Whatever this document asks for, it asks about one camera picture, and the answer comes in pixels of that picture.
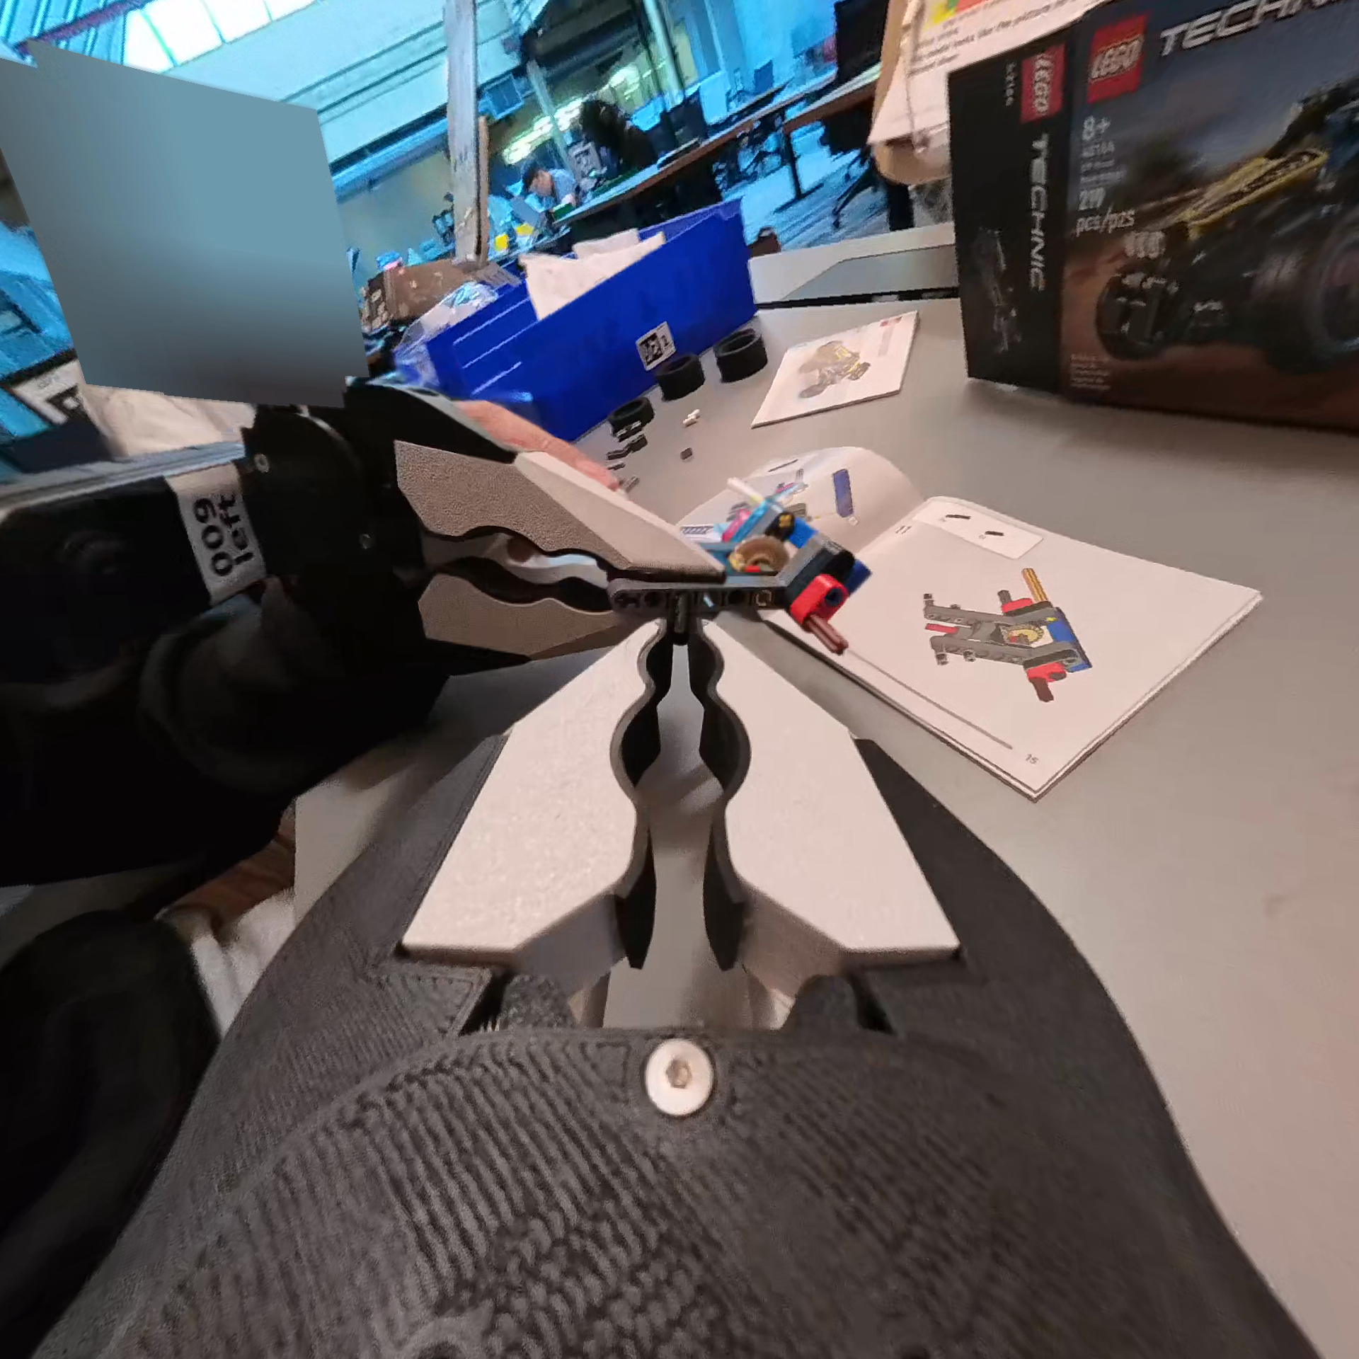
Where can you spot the small closed booklet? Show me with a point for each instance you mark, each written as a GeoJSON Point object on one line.
{"type": "Point", "coordinates": [835, 375]}

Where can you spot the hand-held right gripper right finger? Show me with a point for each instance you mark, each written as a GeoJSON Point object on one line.
{"type": "Point", "coordinates": [827, 847]}

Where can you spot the person's left hand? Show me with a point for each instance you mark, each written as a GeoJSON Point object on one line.
{"type": "Point", "coordinates": [531, 431]}

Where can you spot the black toy tyre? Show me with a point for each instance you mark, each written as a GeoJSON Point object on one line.
{"type": "Point", "coordinates": [631, 416]}
{"type": "Point", "coordinates": [677, 376]}
{"type": "Point", "coordinates": [745, 358]}

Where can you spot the clear plastic bag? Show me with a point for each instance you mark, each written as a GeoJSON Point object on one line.
{"type": "Point", "coordinates": [455, 311]}

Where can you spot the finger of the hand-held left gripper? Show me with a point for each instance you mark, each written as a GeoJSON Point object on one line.
{"type": "Point", "coordinates": [531, 500]}
{"type": "Point", "coordinates": [499, 626]}

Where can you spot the instruction poster on cardboard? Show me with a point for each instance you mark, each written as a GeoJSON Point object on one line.
{"type": "Point", "coordinates": [935, 64]}

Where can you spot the small lego assembly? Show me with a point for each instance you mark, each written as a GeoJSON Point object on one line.
{"type": "Point", "coordinates": [756, 558]}

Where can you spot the open instruction booklet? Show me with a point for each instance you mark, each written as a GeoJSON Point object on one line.
{"type": "Point", "coordinates": [1116, 641]}

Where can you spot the white upright board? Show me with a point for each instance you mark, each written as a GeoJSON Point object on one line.
{"type": "Point", "coordinates": [466, 125]}

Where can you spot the white paper sheet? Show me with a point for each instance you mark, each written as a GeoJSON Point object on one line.
{"type": "Point", "coordinates": [583, 272]}

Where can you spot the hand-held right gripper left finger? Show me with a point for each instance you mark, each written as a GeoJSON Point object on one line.
{"type": "Point", "coordinates": [531, 847]}

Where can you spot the blue plastic bin with tag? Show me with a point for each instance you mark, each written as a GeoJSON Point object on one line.
{"type": "Point", "coordinates": [596, 339]}

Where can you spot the brown wooden pole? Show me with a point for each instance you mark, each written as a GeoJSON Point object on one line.
{"type": "Point", "coordinates": [241, 872]}

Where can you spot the person's left forearm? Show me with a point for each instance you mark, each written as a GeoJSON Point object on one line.
{"type": "Point", "coordinates": [159, 746]}

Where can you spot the toy car set box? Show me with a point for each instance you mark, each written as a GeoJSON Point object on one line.
{"type": "Point", "coordinates": [1170, 217]}

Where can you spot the person's body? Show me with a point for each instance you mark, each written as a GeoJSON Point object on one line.
{"type": "Point", "coordinates": [84, 1058]}

